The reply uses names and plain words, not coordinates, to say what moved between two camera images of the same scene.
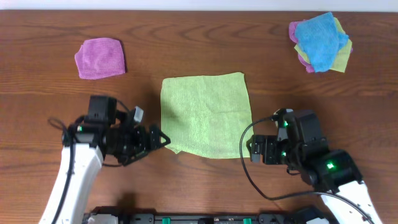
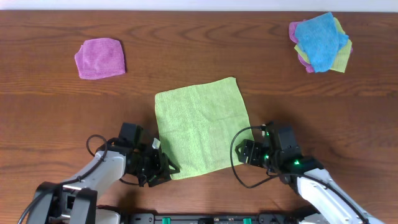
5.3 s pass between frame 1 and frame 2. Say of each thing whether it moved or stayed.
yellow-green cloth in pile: stayed
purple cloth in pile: stayed
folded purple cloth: stayed
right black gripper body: moved
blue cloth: stayed
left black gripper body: moved
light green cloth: moved
